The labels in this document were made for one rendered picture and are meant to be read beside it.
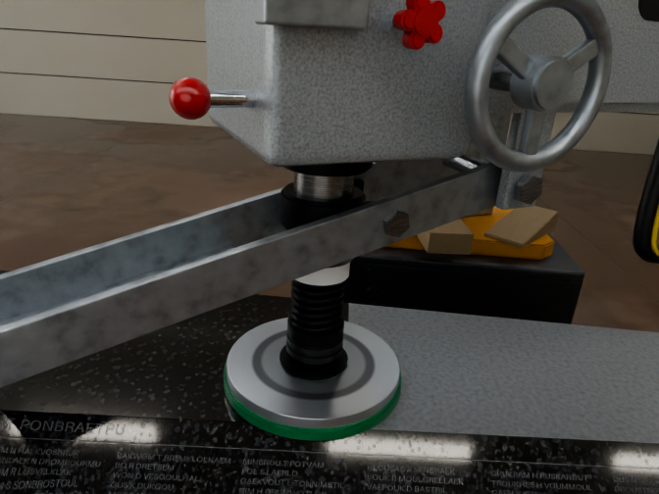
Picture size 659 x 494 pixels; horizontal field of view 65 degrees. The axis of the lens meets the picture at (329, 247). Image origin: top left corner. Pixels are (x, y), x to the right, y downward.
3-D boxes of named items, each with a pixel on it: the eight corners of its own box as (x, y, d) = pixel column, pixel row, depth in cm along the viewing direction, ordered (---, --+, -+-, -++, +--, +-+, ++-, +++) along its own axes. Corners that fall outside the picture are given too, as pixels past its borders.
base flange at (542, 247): (359, 189, 174) (360, 175, 172) (507, 201, 172) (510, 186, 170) (355, 245, 129) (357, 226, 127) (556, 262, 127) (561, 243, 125)
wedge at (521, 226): (518, 219, 142) (522, 202, 141) (554, 229, 136) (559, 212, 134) (482, 236, 129) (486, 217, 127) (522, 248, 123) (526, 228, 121)
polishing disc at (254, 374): (202, 344, 68) (202, 336, 68) (341, 311, 78) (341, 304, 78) (270, 454, 51) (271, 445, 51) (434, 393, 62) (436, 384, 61)
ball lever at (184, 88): (259, 115, 45) (259, 75, 43) (271, 122, 42) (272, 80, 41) (167, 116, 41) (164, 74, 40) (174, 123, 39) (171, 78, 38)
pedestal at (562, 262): (324, 358, 211) (335, 180, 182) (487, 373, 208) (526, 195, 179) (305, 490, 150) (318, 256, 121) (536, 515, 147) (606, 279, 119)
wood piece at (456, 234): (408, 222, 134) (410, 204, 132) (446, 224, 135) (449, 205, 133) (427, 253, 116) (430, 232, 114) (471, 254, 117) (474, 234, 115)
